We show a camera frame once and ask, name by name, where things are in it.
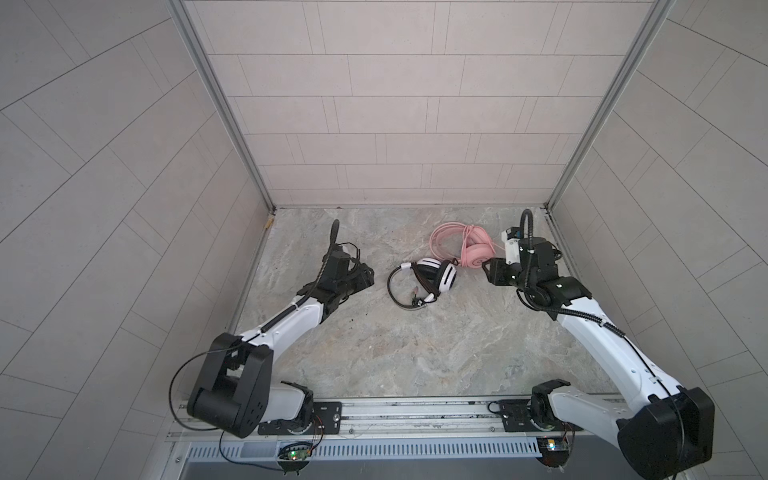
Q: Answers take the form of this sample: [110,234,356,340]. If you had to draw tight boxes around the pink headphones with cable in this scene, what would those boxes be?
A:
[429,222,496,269]

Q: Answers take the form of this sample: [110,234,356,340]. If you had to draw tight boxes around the white black headphones with cable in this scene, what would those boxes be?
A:
[387,257,458,311]

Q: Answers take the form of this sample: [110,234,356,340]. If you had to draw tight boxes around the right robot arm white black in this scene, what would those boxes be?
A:
[482,209,715,479]

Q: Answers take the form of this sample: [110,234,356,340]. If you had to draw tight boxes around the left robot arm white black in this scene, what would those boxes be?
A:
[186,220,374,438]

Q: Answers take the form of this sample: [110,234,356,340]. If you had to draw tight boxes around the left circuit board green led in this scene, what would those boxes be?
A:
[277,441,314,462]

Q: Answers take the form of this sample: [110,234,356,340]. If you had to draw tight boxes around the right circuit board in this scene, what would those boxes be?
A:
[537,437,571,469]

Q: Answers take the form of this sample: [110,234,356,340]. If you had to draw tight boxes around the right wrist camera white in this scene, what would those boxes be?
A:
[501,226,522,265]

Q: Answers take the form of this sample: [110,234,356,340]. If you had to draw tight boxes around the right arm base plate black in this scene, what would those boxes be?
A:
[487,399,581,433]

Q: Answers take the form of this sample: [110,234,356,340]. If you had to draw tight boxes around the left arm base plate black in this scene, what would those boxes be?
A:
[257,401,342,436]

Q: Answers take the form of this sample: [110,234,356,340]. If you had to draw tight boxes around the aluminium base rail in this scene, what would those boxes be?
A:
[166,395,610,469]

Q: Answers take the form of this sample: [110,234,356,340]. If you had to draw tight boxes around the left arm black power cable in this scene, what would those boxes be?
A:
[167,347,283,472]

